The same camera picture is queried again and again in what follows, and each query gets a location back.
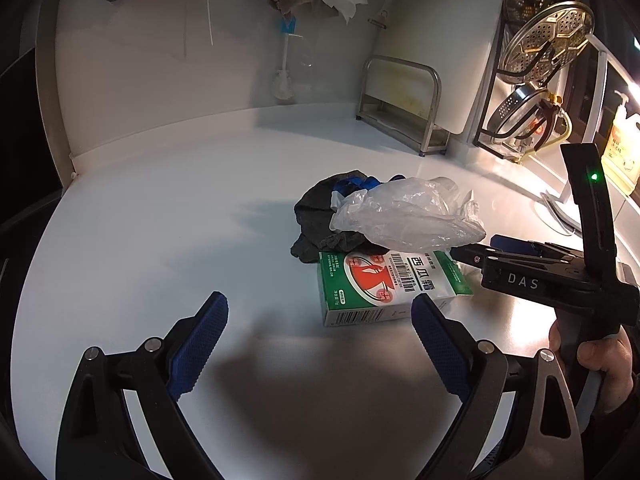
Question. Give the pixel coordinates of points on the white bottle brush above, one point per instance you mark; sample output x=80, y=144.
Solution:
x=282, y=85

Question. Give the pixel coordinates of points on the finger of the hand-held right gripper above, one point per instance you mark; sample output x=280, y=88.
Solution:
x=515, y=245
x=472, y=256

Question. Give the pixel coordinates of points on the metal steamer plate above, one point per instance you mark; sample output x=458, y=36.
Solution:
x=565, y=25

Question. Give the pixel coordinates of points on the person's right forearm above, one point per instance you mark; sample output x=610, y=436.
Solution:
x=620, y=435

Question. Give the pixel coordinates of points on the round metal strainer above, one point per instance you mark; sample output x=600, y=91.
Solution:
x=510, y=105

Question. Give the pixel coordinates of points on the yellow detergent bottle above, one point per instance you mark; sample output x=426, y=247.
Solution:
x=625, y=145

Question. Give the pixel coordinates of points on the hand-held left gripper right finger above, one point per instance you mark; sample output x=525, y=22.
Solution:
x=440, y=345

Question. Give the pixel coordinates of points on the clear plastic bag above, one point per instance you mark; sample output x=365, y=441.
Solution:
x=410, y=215

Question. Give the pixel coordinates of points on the green and white box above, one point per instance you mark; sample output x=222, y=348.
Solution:
x=350, y=290

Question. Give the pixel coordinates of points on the metal cutting board stand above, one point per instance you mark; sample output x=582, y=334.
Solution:
x=434, y=110

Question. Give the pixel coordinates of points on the person's right hand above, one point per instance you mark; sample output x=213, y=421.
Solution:
x=612, y=360

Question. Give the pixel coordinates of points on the white cutting board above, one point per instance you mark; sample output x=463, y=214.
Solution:
x=440, y=35

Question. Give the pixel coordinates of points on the black cloth with blue trim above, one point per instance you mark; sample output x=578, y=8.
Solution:
x=312, y=215

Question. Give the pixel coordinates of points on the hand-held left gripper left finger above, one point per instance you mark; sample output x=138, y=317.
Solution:
x=200, y=340

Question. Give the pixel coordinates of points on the window frame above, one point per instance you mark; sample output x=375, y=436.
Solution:
x=597, y=85

